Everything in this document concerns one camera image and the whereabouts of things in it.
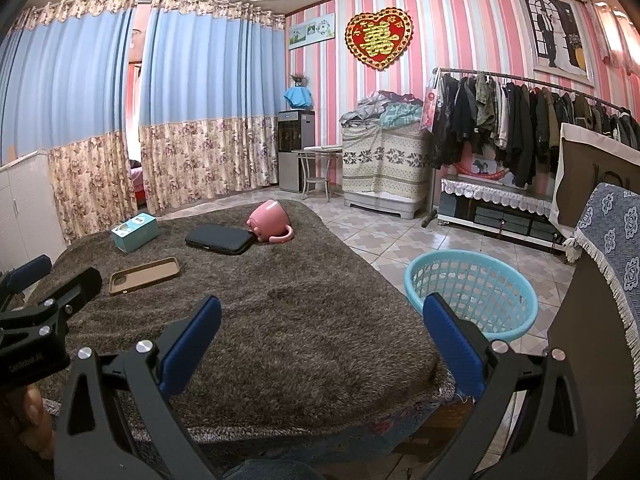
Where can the framed photo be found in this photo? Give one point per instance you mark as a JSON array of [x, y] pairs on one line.
[[490, 169]]

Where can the pink piggy bank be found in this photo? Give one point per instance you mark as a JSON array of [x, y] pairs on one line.
[[267, 220]]

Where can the light blue plastic basket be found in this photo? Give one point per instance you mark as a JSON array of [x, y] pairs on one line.
[[475, 275]]

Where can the pink window curtain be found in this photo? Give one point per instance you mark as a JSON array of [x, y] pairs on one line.
[[617, 30]]

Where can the small round side table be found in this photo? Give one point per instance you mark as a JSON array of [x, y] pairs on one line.
[[320, 151]]

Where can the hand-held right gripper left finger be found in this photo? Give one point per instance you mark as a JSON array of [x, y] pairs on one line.
[[192, 340]]

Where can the low cabinet with lace cover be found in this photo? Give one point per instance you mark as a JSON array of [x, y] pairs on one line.
[[490, 200]]

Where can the white cabinet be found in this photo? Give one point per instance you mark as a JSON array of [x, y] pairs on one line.
[[30, 200]]

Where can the black zip case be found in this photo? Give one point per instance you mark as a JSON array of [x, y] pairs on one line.
[[220, 240]]

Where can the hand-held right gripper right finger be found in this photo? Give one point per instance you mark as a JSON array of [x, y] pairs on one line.
[[452, 342]]

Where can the row of hanging clothes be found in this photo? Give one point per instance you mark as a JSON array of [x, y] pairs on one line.
[[520, 120]]

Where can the small potted plant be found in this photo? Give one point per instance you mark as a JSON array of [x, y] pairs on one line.
[[299, 80]]

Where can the grey water dispenser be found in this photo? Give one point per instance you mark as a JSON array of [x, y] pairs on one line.
[[295, 150]]

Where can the teal tissue box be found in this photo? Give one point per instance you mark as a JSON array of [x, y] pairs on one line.
[[135, 232]]

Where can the shaggy brown rug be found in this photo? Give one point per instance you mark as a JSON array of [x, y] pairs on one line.
[[300, 320]]

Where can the person's left hand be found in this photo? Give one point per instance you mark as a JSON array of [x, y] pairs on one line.
[[37, 415]]

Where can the pile of folded clothes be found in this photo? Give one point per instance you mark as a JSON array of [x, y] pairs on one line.
[[380, 110]]

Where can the dark brown furniture side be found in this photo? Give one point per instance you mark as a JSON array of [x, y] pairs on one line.
[[595, 350]]

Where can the blue cloth bottle cover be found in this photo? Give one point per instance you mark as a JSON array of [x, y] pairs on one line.
[[298, 97]]

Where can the blue and floral curtain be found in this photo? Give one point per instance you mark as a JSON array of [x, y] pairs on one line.
[[210, 80], [75, 85]]

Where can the cloth covered cabinet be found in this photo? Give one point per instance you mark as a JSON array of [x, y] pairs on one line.
[[385, 165]]

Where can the brown board with cream edge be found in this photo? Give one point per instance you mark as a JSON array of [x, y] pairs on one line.
[[580, 175]]

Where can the metal clothes rack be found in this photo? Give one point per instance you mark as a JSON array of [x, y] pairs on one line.
[[500, 74]]

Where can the landscape wall picture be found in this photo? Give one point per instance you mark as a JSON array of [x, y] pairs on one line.
[[311, 31]]

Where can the blue patterned fringed cloth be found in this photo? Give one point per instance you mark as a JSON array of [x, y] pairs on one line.
[[620, 250]]

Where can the wedding wall poster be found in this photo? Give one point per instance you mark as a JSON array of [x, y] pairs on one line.
[[555, 35]]

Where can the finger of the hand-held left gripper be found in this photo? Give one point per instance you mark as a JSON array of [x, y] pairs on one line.
[[30, 267], [75, 287]]

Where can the pink hanging bag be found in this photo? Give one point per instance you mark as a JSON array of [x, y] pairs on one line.
[[430, 105]]

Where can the red heart wall decoration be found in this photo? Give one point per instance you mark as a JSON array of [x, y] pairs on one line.
[[380, 37]]

